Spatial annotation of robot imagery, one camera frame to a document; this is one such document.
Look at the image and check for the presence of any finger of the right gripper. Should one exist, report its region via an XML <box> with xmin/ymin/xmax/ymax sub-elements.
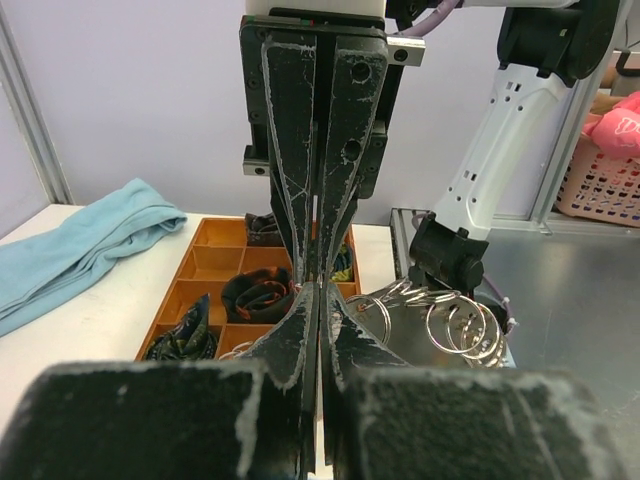
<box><xmin>317</xmin><ymin>36</ymin><xmax>388</xmax><ymax>284</ymax></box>
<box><xmin>261</xmin><ymin>32</ymin><xmax>317</xmax><ymax>285</ymax></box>

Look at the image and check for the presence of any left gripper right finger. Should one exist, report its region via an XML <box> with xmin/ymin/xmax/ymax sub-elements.
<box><xmin>319</xmin><ymin>283</ymin><xmax>409</xmax><ymax>472</ymax></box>

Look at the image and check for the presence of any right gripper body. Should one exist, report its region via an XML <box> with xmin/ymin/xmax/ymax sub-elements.
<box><xmin>239</xmin><ymin>13</ymin><xmax>426</xmax><ymax>199</ymax></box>

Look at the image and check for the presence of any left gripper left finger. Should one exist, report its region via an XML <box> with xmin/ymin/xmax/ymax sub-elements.
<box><xmin>234</xmin><ymin>282</ymin><xmax>319</xmax><ymax>475</ymax></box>

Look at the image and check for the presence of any large keyring holder blue handle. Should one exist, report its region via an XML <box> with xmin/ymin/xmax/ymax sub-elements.
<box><xmin>343</xmin><ymin>278</ymin><xmax>508</xmax><ymax>368</ymax></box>

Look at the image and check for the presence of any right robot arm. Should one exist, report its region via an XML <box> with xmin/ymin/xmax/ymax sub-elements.
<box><xmin>239</xmin><ymin>1</ymin><xmax>620</xmax><ymax>293</ymax></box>

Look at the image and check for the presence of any rolled orange-dotted tie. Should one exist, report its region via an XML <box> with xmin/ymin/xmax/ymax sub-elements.
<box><xmin>221</xmin><ymin>267</ymin><xmax>295</xmax><ymax>325</ymax></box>

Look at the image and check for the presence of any rolled blue-yellow tie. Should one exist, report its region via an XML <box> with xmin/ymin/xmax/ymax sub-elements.
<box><xmin>331</xmin><ymin>243</ymin><xmax>354</xmax><ymax>283</ymax></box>

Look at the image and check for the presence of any rolled dark tie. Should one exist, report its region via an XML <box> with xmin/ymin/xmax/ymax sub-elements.
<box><xmin>143</xmin><ymin>294</ymin><xmax>218</xmax><ymax>361</ymax></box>

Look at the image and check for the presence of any wooden compartment tray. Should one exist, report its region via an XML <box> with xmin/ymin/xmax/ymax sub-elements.
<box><xmin>134</xmin><ymin>215</ymin><xmax>364</xmax><ymax>362</ymax></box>

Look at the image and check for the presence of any pink cloth in basket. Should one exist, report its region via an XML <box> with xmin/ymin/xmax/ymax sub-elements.
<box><xmin>582</xmin><ymin>91</ymin><xmax>639</xmax><ymax>160</ymax></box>

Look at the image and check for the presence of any pink plastic basket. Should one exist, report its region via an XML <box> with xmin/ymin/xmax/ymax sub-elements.
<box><xmin>555</xmin><ymin>139</ymin><xmax>639</xmax><ymax>228</ymax></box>

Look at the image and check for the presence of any light blue cloth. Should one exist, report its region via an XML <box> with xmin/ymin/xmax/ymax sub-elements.
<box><xmin>1</xmin><ymin>179</ymin><xmax>187</xmax><ymax>336</ymax></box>

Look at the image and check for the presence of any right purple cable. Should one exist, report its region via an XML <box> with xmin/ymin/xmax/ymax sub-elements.
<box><xmin>399</xmin><ymin>0</ymin><xmax>516</xmax><ymax>331</ymax></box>

